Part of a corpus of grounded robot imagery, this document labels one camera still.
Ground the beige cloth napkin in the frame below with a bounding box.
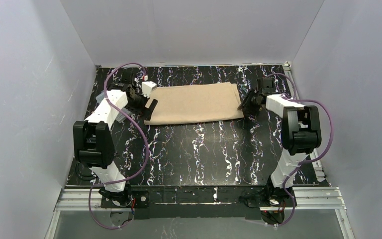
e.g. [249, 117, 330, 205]
[144, 82, 244, 125]

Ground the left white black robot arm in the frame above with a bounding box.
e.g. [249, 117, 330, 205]
[73, 81, 158, 193]

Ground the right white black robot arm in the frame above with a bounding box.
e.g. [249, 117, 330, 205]
[238, 77, 322, 189]

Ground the clear plastic screw box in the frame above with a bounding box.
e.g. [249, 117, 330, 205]
[95, 91, 132, 123]

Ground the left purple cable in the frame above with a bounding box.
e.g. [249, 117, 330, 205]
[89, 62, 150, 230]

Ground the purple cable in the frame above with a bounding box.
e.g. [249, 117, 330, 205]
[89, 62, 150, 230]
[263, 72, 334, 228]

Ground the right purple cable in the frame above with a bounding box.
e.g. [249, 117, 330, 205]
[263, 72, 334, 228]

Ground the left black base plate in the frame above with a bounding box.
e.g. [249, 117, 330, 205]
[98, 189, 150, 209]

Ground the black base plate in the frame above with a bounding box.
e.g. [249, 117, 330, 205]
[98, 189, 150, 209]
[240, 188, 293, 208]

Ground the black coiled cable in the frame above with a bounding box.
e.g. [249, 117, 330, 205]
[75, 158, 96, 182]

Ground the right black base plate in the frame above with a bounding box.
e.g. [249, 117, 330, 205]
[240, 188, 293, 208]

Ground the aluminium frame rail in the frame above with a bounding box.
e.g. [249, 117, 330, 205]
[56, 186, 346, 211]

